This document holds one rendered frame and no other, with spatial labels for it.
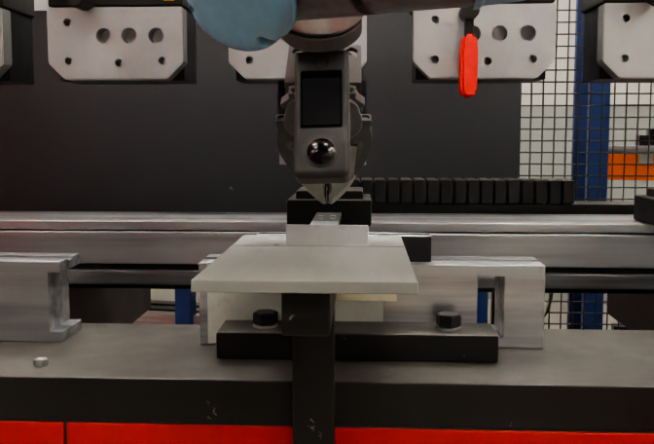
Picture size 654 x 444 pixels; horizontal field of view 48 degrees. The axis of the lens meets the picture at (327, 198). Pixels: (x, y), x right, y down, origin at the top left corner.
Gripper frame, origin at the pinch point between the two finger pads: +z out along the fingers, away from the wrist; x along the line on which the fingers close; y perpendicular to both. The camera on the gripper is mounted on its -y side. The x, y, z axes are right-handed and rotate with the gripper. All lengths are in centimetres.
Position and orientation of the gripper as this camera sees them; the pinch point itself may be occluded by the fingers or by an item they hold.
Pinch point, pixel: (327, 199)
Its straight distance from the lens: 76.0
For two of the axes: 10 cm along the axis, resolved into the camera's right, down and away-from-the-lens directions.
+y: 0.4, -7.1, 7.0
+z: 0.3, 7.0, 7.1
